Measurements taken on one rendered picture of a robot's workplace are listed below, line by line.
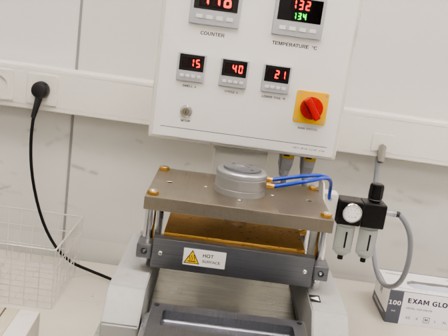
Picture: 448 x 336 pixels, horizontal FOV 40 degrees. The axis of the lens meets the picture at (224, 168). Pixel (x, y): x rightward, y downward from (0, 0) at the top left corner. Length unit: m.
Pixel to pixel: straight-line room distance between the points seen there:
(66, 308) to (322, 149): 0.62
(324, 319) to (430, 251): 0.77
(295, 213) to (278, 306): 0.19
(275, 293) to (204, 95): 0.36
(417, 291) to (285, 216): 0.57
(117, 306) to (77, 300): 0.53
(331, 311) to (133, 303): 0.27
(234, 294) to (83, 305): 0.42
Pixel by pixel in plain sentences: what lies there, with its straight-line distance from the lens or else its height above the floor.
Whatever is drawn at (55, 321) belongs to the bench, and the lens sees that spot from 1.28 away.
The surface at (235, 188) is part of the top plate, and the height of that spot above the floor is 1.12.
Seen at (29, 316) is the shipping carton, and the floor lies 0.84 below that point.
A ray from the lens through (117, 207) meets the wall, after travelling 1.51.
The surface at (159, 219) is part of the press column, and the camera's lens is 1.04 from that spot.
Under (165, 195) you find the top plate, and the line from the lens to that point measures 0.87.
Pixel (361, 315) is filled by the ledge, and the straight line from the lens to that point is 1.37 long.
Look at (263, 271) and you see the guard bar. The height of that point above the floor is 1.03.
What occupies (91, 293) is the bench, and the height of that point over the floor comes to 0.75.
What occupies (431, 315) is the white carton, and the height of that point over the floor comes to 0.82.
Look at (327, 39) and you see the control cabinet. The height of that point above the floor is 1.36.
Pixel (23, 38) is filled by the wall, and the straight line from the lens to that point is 1.51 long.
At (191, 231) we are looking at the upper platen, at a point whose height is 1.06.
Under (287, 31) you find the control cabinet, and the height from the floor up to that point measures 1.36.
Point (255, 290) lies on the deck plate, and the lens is 1.05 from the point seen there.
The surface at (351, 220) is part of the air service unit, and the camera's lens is 1.08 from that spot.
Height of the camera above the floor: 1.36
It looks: 13 degrees down
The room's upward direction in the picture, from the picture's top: 8 degrees clockwise
